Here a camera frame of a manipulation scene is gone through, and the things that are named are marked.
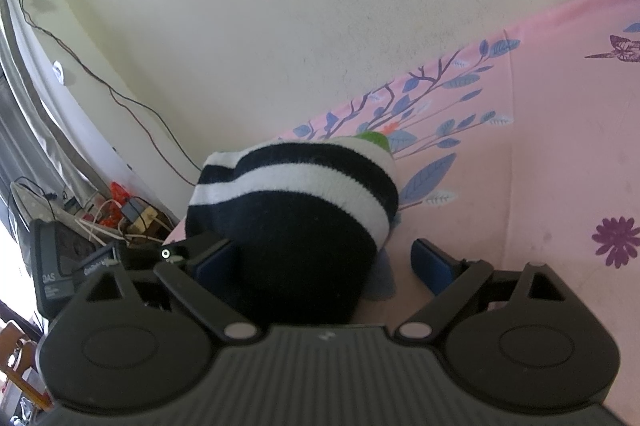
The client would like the green black white knit sweater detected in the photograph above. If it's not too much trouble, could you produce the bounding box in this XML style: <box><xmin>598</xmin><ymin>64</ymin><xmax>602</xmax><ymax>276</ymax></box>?
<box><xmin>184</xmin><ymin>131</ymin><xmax>402</xmax><ymax>326</ymax></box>

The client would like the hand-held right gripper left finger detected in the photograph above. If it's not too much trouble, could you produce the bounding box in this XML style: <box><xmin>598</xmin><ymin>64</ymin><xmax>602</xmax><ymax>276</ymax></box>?
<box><xmin>75</xmin><ymin>241</ymin><xmax>263</xmax><ymax>348</ymax></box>

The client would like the pink floral bedsheet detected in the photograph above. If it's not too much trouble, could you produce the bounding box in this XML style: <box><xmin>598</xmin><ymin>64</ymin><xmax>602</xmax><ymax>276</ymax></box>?
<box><xmin>164</xmin><ymin>0</ymin><xmax>640</xmax><ymax>338</ymax></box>

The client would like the grey curtain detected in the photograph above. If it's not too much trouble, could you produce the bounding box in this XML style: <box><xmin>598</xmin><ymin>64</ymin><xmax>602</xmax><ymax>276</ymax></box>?
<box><xmin>0</xmin><ymin>0</ymin><xmax>117</xmax><ymax>229</ymax></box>

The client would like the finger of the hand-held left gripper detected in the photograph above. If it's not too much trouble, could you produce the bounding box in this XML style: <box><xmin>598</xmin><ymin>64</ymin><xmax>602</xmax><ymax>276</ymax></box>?
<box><xmin>117</xmin><ymin>231</ymin><xmax>233</xmax><ymax>273</ymax></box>

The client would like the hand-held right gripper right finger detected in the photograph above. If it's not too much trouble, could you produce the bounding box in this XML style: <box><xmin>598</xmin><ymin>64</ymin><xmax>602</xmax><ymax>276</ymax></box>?
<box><xmin>395</xmin><ymin>239</ymin><xmax>572</xmax><ymax>348</ymax></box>

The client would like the red packet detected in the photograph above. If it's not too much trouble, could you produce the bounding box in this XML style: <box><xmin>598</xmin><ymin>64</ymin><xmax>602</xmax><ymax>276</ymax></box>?
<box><xmin>109</xmin><ymin>182</ymin><xmax>132</xmax><ymax>208</ymax></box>

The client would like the bundle of white cables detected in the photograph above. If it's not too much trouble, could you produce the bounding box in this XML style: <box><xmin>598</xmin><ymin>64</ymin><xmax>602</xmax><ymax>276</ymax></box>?
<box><xmin>74</xmin><ymin>198</ymin><xmax>128</xmax><ymax>243</ymax></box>

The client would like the thin dark wall cable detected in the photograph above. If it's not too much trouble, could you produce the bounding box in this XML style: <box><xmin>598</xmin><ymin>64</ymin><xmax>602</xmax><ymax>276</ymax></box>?
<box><xmin>14</xmin><ymin>0</ymin><xmax>205</xmax><ymax>188</ymax></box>

